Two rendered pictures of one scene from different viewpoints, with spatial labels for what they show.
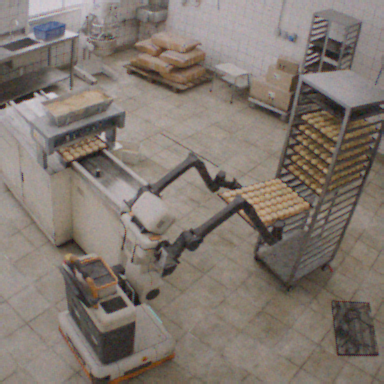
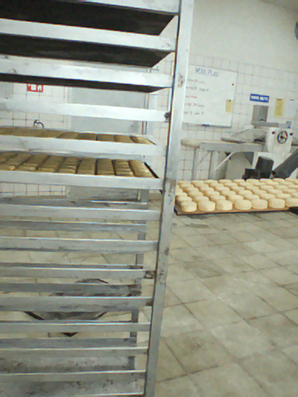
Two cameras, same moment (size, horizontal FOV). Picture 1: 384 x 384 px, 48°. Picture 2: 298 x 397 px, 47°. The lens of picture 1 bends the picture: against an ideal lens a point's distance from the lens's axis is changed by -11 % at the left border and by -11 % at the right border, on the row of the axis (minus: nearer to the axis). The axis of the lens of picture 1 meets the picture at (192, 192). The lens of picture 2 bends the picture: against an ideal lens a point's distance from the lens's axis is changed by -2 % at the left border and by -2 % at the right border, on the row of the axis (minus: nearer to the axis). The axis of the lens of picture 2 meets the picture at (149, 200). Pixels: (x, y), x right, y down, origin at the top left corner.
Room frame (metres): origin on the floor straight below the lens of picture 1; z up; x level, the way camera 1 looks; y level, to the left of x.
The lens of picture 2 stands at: (3.84, -0.19, 1.24)
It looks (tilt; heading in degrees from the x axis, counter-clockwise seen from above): 14 degrees down; 212
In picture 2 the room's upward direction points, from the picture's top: 5 degrees clockwise
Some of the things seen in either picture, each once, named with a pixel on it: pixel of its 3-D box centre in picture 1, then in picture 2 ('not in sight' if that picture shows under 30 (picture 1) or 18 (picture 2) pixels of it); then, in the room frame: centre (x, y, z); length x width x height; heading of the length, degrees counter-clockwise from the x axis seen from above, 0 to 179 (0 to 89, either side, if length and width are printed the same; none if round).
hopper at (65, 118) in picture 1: (77, 107); not in sight; (3.10, 0.97, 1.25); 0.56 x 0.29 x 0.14; 139
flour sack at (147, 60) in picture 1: (159, 61); not in sight; (6.55, 0.79, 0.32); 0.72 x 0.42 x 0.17; 61
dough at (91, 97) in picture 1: (78, 104); not in sight; (3.10, 0.97, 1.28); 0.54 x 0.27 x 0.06; 139
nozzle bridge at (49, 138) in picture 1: (77, 133); not in sight; (3.10, 0.97, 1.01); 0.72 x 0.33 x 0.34; 139
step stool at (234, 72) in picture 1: (232, 81); not in sight; (6.40, -0.33, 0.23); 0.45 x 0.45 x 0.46; 48
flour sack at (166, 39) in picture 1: (175, 41); not in sight; (6.72, 0.61, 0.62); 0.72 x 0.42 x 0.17; 63
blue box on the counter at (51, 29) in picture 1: (49, 29); not in sight; (5.84, 2.33, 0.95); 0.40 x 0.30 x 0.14; 149
